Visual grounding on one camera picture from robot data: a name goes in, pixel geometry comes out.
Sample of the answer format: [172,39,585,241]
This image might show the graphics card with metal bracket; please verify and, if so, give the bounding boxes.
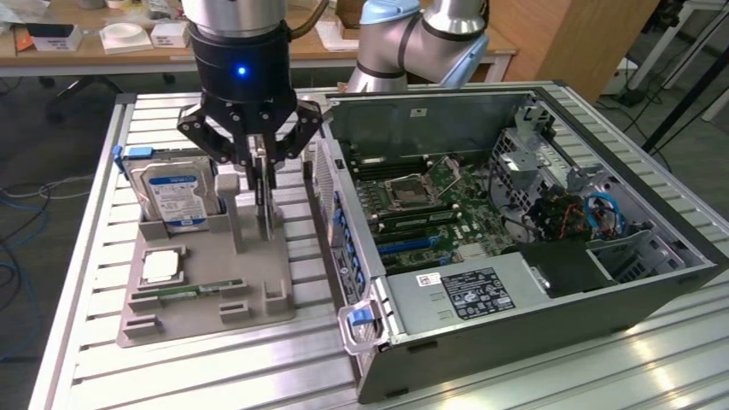
[249,135,277,245]

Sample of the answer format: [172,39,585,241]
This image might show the white cardboard box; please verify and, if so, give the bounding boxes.
[149,20,192,49]

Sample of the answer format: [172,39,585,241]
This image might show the black stand pole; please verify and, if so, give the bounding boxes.
[639,0,729,153]

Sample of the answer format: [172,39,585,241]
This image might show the perforated metal drive cage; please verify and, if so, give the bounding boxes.
[486,126,570,214]

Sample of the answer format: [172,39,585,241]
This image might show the wooden desk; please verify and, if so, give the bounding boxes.
[0,0,520,93]

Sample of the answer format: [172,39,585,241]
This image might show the gray power supply unit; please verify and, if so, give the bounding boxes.
[386,251,552,337]

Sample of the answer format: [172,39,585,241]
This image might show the blue floor cable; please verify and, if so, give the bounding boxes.
[0,183,46,364]

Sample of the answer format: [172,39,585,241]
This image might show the black plastic shroud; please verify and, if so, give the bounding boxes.
[521,238,619,298]

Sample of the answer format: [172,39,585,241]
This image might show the black open PC case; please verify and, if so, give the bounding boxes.
[300,80,719,405]

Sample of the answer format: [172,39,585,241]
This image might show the brown cardboard box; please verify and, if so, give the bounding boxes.
[333,0,366,31]

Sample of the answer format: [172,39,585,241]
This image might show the gray plastic parts rack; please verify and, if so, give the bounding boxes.
[114,166,297,350]

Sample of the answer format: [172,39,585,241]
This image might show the blue wire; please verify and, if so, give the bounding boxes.
[583,191,630,240]

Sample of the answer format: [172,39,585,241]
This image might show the metal socket cover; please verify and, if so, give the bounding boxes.
[424,155,466,200]

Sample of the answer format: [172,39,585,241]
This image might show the green RAM stick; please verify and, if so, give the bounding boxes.
[130,279,244,300]

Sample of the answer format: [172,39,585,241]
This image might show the wooden cabinet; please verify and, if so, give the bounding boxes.
[486,0,662,103]

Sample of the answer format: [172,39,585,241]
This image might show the white boxes on desk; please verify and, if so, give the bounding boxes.
[98,23,154,56]

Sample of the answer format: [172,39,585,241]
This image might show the gray metal disk bay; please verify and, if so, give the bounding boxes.
[585,230,685,283]

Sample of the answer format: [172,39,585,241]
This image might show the silver CPU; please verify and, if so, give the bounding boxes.
[140,251,182,284]

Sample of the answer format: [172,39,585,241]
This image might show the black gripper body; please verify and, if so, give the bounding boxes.
[188,20,298,138]

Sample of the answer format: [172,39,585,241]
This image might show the white box with black lid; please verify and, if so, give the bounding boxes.
[25,23,84,52]

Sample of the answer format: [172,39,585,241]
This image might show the white booklet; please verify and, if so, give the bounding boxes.
[314,20,361,53]

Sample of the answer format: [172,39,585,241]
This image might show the green motherboard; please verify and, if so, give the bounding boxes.
[341,140,513,274]

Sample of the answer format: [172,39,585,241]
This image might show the CPU socket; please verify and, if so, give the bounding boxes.
[386,175,437,206]

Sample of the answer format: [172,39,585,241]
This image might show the hard disk in blue caddy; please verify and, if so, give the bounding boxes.
[110,144,221,235]

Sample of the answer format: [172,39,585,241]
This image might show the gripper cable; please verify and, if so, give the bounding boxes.
[288,0,332,38]

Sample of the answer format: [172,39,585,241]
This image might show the black chair base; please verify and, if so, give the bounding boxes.
[38,74,124,125]

